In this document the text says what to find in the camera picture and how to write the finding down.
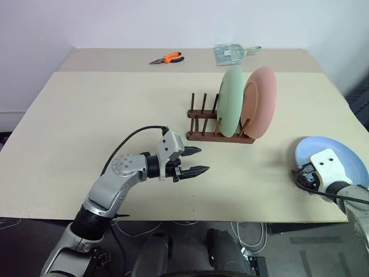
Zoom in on clear plastic packaged item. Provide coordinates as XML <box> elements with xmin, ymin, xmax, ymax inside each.
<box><xmin>213</xmin><ymin>43</ymin><xmax>263</xmax><ymax>68</ymax></box>

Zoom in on wooden dish rack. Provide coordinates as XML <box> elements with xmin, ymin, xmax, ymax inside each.
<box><xmin>186</xmin><ymin>92</ymin><xmax>258</xmax><ymax>144</ymax></box>

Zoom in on orange handled pliers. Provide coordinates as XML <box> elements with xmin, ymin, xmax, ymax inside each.
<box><xmin>148</xmin><ymin>51</ymin><xmax>186</xmax><ymax>66</ymax></box>

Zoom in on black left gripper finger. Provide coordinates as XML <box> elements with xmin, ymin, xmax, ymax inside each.
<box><xmin>182</xmin><ymin>165</ymin><xmax>211</xmax><ymax>179</ymax></box>
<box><xmin>183</xmin><ymin>146</ymin><xmax>202</xmax><ymax>158</ymax></box>

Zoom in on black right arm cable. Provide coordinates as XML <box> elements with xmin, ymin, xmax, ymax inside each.
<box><xmin>292</xmin><ymin>170</ymin><xmax>369</xmax><ymax>206</ymax></box>

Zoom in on green plate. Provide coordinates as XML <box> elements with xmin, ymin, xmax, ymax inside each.
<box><xmin>216</xmin><ymin>65</ymin><xmax>244</xmax><ymax>138</ymax></box>

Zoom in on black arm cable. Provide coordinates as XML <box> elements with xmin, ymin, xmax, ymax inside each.
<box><xmin>292</xmin><ymin>170</ymin><xmax>369</xmax><ymax>206</ymax></box>
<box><xmin>100</xmin><ymin>125</ymin><xmax>170</xmax><ymax>176</ymax></box>

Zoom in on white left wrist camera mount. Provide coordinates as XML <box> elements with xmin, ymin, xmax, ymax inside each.
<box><xmin>157</xmin><ymin>130</ymin><xmax>186</xmax><ymax>181</ymax></box>

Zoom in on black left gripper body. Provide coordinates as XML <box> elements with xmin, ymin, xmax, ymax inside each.
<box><xmin>164</xmin><ymin>148</ymin><xmax>190</xmax><ymax>184</ymax></box>

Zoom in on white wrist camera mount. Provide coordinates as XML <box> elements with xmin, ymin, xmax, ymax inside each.
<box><xmin>309</xmin><ymin>148</ymin><xmax>354</xmax><ymax>193</ymax></box>
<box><xmin>157</xmin><ymin>130</ymin><xmax>186</xmax><ymax>181</ymax></box>

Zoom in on blue plate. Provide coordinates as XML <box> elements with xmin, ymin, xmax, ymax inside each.
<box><xmin>293</xmin><ymin>136</ymin><xmax>369</xmax><ymax>189</ymax></box>

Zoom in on pink plate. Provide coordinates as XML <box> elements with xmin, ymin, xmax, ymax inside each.
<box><xmin>239</xmin><ymin>65</ymin><xmax>278</xmax><ymax>140</ymax></box>

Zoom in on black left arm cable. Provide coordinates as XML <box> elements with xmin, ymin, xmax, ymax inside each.
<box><xmin>100</xmin><ymin>125</ymin><xmax>170</xmax><ymax>176</ymax></box>

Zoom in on metal bracket with black plate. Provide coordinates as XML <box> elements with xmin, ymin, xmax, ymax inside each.
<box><xmin>241</xmin><ymin>247</ymin><xmax>268</xmax><ymax>274</ymax></box>

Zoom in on dark rounded shape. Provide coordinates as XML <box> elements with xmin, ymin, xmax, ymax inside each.
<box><xmin>131</xmin><ymin>230</ymin><xmax>174</xmax><ymax>277</ymax></box>
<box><xmin>205</xmin><ymin>227</ymin><xmax>250</xmax><ymax>277</ymax></box>

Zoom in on white floor cable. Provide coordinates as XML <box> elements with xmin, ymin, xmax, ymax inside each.
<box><xmin>230</xmin><ymin>220</ymin><xmax>269</xmax><ymax>255</ymax></box>
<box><xmin>111</xmin><ymin>220</ymin><xmax>199</xmax><ymax>239</ymax></box>

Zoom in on dark object beside table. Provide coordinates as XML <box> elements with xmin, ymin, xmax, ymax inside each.
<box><xmin>344</xmin><ymin>81</ymin><xmax>369</xmax><ymax>131</ymax></box>

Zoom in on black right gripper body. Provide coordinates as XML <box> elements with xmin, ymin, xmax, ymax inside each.
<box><xmin>291</xmin><ymin>163</ymin><xmax>323</xmax><ymax>192</ymax></box>

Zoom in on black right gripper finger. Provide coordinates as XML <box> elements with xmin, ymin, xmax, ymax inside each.
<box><xmin>292</xmin><ymin>162</ymin><xmax>314</xmax><ymax>174</ymax></box>

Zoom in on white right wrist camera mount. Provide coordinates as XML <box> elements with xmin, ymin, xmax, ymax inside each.
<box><xmin>309</xmin><ymin>148</ymin><xmax>354</xmax><ymax>193</ymax></box>

